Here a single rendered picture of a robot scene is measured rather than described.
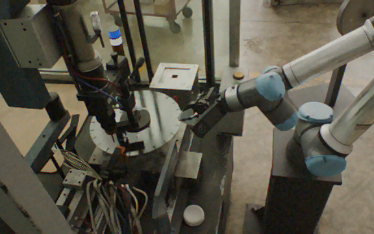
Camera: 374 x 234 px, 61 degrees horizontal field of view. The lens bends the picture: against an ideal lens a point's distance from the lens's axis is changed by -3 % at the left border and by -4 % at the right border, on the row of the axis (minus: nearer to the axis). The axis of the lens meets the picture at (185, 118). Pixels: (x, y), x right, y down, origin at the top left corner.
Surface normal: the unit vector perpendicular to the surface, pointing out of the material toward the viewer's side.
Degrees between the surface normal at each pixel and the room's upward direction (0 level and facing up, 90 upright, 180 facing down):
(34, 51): 90
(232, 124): 90
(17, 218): 90
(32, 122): 0
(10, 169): 90
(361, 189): 0
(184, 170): 0
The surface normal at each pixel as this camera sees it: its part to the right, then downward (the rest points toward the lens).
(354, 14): 0.23, 0.61
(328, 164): -0.11, 0.77
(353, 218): -0.08, -0.72
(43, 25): 0.97, 0.08
